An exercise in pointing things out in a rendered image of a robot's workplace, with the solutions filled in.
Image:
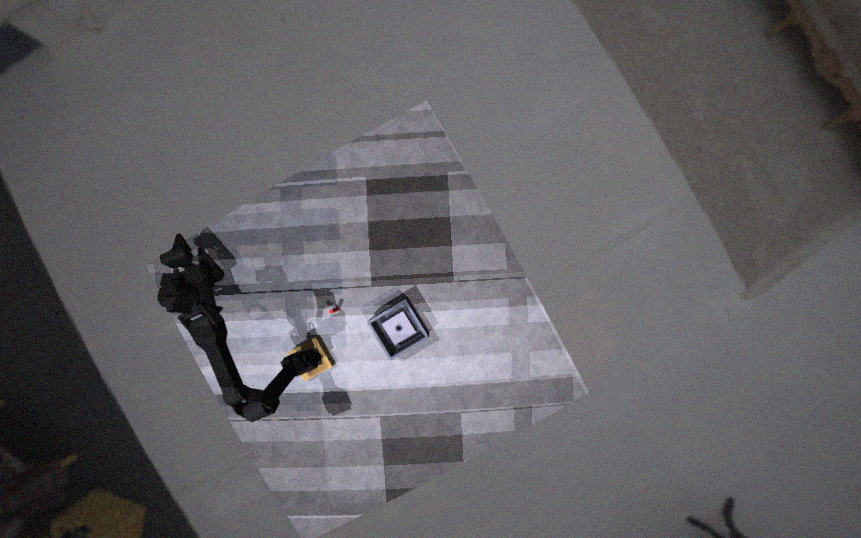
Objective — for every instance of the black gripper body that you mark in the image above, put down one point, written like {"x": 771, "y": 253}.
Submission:
{"x": 195, "y": 275}

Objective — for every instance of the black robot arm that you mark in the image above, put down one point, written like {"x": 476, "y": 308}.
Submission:
{"x": 210, "y": 334}

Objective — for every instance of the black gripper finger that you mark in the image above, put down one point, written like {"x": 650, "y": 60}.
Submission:
{"x": 205, "y": 259}
{"x": 180, "y": 241}

